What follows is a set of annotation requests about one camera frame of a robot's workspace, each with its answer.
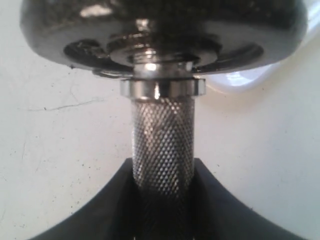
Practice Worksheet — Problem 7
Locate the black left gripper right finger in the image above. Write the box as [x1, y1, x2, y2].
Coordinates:
[191, 158, 295, 240]

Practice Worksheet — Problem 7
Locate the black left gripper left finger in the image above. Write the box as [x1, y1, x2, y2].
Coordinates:
[34, 158, 139, 240]

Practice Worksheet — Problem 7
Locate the chrome threaded dumbbell bar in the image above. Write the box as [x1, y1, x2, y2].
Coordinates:
[121, 48, 206, 240]

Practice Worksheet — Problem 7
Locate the white rectangular plastic tray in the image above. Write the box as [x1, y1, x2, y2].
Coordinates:
[207, 0, 320, 95]

